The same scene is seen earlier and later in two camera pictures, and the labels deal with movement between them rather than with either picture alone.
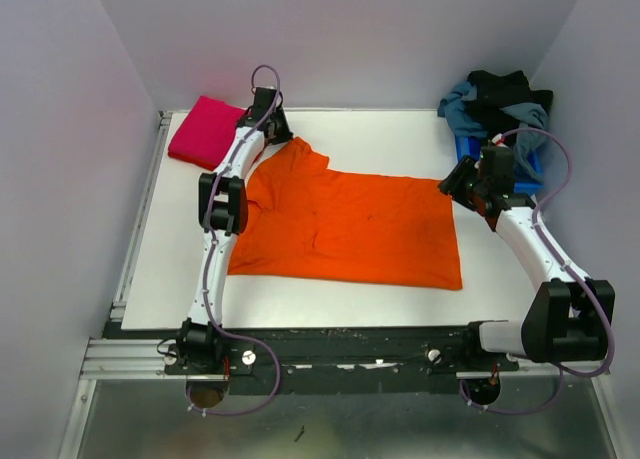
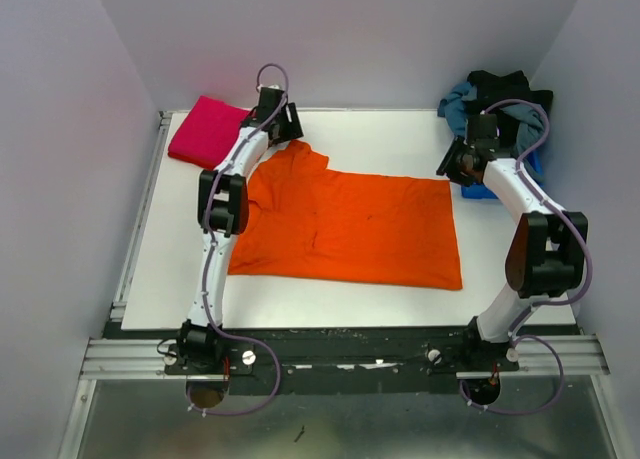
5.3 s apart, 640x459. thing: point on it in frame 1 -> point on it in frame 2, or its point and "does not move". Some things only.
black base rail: (343, 361) does not move
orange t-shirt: (307, 221) does not move
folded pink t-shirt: (206, 133) does not move
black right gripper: (465, 167) -> (448, 163)
